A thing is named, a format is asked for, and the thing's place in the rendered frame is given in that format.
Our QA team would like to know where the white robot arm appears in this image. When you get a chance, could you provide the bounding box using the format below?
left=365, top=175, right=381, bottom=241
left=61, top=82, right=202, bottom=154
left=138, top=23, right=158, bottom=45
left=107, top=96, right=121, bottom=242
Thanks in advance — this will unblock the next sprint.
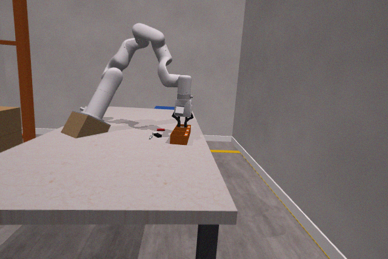
left=80, top=23, right=193, bottom=121

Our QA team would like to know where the orange rack of bins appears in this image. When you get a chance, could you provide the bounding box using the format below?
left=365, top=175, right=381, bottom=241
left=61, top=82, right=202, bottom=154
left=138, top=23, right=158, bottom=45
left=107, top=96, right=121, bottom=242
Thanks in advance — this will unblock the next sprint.
left=170, top=124, right=191, bottom=145

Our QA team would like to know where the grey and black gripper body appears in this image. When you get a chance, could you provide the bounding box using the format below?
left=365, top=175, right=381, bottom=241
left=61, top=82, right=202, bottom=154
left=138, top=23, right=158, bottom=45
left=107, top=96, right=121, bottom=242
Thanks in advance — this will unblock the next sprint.
left=174, top=99, right=192, bottom=117

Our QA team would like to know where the black and white eraser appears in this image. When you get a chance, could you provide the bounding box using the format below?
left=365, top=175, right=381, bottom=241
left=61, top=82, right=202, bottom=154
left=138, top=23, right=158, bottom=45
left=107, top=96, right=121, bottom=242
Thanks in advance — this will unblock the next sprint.
left=152, top=132, right=162, bottom=138

